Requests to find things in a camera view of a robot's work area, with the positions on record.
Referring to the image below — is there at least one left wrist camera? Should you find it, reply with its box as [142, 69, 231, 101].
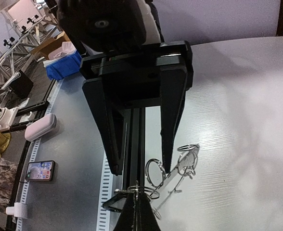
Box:
[56, 0, 165, 57]

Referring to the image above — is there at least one silver key black tag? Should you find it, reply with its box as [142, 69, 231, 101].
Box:
[102, 192, 128, 213]

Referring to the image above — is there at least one smartphone with lit screen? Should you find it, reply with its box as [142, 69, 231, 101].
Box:
[25, 160, 56, 182]

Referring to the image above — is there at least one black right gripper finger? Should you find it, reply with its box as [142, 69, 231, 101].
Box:
[114, 192, 160, 231]

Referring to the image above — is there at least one white oval case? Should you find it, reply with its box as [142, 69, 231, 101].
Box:
[24, 113, 57, 142]

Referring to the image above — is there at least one blue plastic bin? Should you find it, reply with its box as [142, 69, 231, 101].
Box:
[43, 50, 82, 81]

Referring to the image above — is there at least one black right frame post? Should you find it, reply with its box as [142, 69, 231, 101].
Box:
[276, 0, 283, 36]

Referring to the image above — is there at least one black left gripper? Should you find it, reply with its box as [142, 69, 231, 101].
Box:
[80, 41, 193, 176]

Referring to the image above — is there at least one black front rail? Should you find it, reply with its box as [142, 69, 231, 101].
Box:
[122, 108, 145, 189]

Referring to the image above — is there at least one cardboard box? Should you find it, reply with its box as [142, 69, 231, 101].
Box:
[30, 31, 71, 60]

